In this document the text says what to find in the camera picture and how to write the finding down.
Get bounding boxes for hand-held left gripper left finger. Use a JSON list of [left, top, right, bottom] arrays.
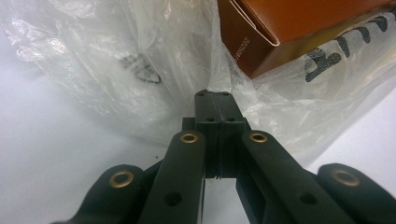
[[181, 89, 221, 180]]

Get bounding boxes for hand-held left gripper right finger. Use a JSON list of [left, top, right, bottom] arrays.
[[214, 91, 252, 180]]

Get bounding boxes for clear plastic shopping bag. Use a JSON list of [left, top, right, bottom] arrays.
[[0, 0, 396, 169]]

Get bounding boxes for brown cardboard box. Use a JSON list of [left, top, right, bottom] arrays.
[[217, 0, 396, 79]]

